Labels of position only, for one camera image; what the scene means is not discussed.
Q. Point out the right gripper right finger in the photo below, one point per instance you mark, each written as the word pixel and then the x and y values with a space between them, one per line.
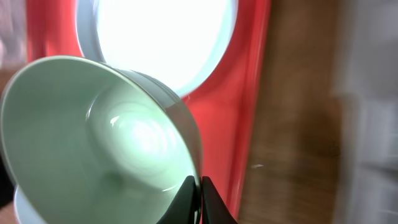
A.
pixel 214 209

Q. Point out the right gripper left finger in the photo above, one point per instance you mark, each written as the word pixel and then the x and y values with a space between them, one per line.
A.
pixel 183 207

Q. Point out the green bowl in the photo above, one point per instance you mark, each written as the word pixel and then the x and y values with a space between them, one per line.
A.
pixel 89 143

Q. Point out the grey dishwasher rack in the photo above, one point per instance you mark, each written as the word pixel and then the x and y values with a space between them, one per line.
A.
pixel 366 84

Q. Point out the red serving tray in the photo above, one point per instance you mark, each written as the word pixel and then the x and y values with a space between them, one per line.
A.
pixel 223 106

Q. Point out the light blue plate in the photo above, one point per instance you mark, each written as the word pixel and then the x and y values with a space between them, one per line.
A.
pixel 178 42

